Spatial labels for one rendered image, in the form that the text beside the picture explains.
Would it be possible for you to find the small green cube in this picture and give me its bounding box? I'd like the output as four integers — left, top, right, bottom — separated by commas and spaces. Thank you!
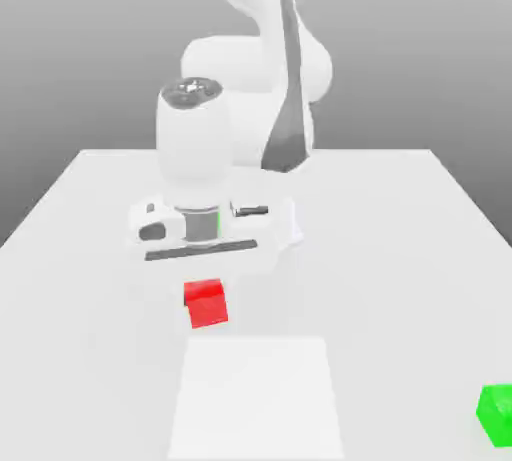
475, 383, 512, 449

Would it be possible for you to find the small red cube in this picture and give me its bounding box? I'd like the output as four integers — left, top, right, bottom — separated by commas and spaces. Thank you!
182, 278, 230, 330

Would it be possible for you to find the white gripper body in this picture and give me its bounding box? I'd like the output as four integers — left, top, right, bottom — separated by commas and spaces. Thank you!
130, 237, 281, 283

